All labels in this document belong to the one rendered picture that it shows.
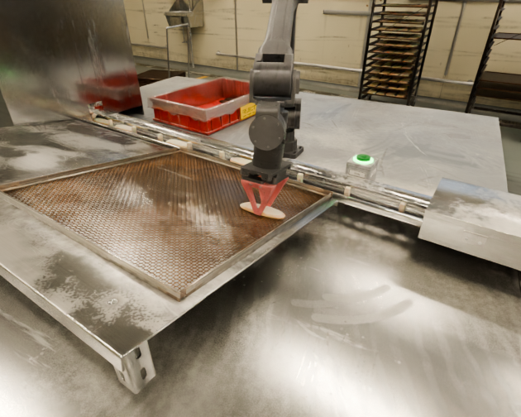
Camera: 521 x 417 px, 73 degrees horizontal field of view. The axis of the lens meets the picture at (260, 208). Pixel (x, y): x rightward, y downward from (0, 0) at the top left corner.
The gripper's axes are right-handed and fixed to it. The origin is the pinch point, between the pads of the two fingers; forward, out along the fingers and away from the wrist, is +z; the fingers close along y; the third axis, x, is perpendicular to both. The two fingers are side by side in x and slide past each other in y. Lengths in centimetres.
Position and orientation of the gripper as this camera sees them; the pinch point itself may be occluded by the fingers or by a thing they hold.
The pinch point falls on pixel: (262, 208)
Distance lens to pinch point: 71.9
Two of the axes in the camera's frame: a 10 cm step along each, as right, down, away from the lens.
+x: -8.9, -2.6, 3.7
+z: -1.0, 9.1, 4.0
